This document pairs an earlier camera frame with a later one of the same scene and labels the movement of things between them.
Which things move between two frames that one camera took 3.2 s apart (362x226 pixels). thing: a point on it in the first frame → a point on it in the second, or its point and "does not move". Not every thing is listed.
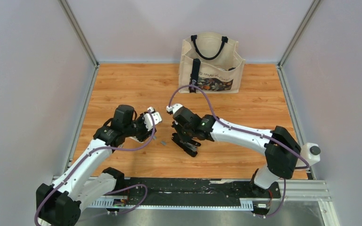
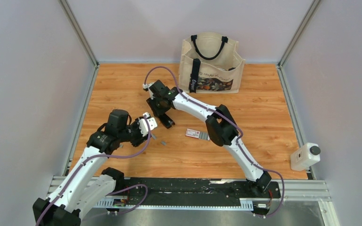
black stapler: (188, 148) → (165, 119)
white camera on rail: (311, 152) does not move
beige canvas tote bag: (211, 62) does not move
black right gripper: (178, 125) → (163, 110)
